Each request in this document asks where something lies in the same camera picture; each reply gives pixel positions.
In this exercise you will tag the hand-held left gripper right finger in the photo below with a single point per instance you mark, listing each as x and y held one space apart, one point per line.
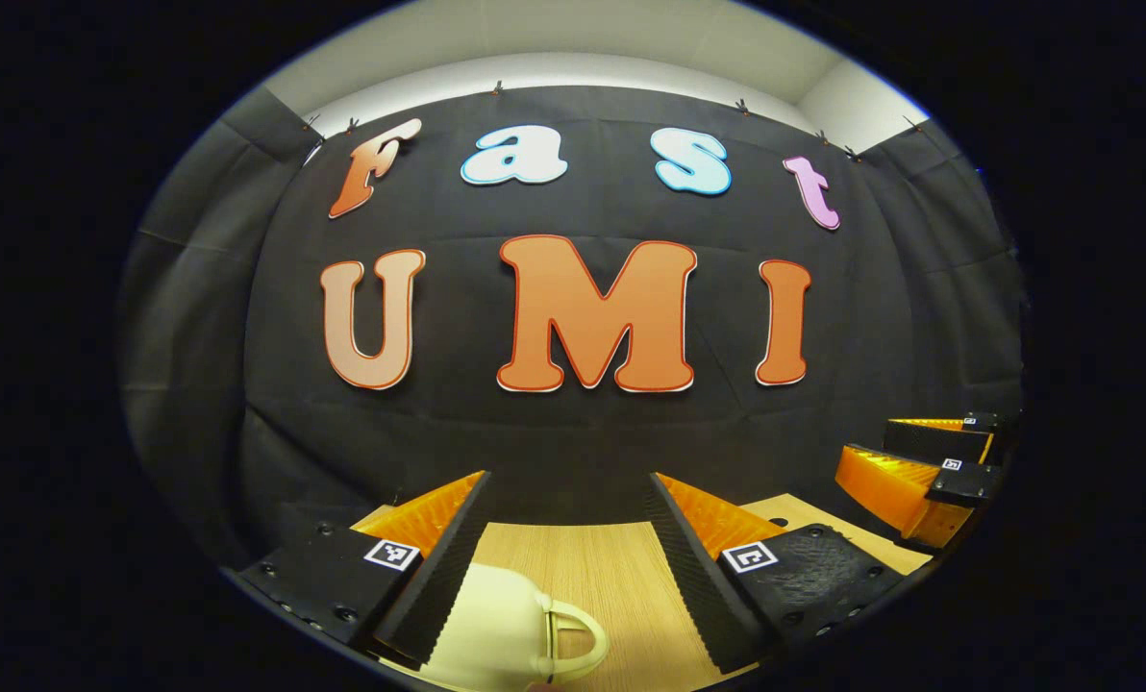
693 581

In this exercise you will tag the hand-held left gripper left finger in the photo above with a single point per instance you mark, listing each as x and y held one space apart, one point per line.
443 577

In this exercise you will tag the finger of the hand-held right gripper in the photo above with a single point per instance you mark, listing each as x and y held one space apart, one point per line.
890 485
934 442

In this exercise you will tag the small cream suitcase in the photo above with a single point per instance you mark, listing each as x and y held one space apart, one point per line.
496 625

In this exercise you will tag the black backdrop cloth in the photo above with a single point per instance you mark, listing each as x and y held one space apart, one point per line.
583 432

